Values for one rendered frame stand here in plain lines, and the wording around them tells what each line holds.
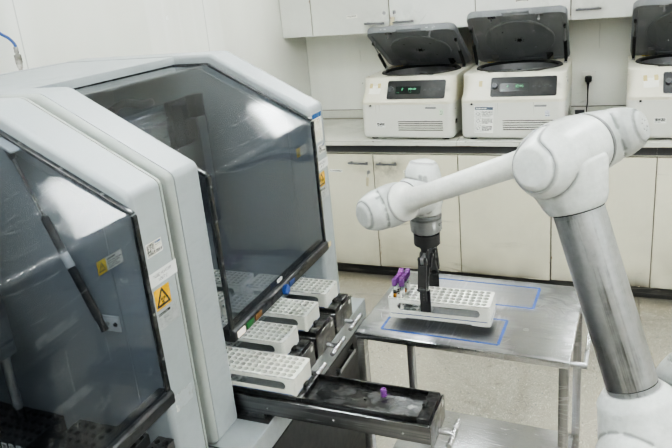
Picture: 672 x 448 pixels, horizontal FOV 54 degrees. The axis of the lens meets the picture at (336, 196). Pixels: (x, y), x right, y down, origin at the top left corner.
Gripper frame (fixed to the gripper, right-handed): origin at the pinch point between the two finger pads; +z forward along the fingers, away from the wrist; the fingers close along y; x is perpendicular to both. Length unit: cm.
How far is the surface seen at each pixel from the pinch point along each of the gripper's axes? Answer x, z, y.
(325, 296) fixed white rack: 34.8, 4.3, 2.1
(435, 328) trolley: -2.1, 8.2, -4.1
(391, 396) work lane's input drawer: 1.4, 10.0, -36.4
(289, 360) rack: 29.1, 3.6, -36.3
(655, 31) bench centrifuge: -69, -51, 225
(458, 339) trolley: -9.8, 8.2, -8.7
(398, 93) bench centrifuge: 65, -28, 193
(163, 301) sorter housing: 40, -28, -67
